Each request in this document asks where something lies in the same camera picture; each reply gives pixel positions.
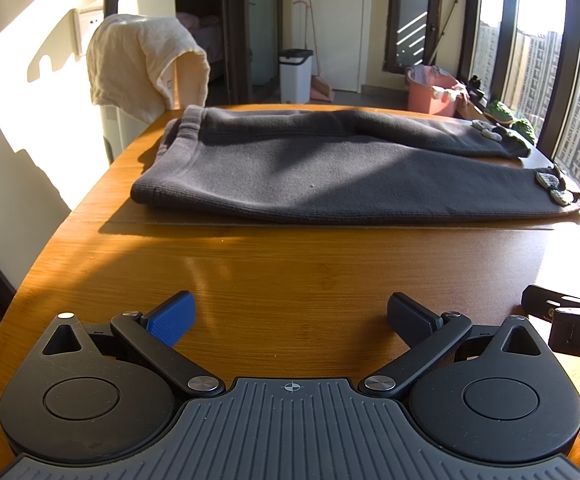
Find white trash bin black lid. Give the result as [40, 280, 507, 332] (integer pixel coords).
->
[278, 49, 313, 104]

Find pink plastic bucket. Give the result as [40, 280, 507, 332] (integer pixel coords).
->
[405, 65, 469, 117]

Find pink dustpan with broom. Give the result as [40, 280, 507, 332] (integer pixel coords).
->
[294, 0, 334, 103]

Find white appliance under towel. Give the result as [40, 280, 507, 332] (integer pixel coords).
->
[100, 106, 148, 164]

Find dark grey knit pants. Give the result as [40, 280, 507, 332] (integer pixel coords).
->
[130, 106, 580, 224]

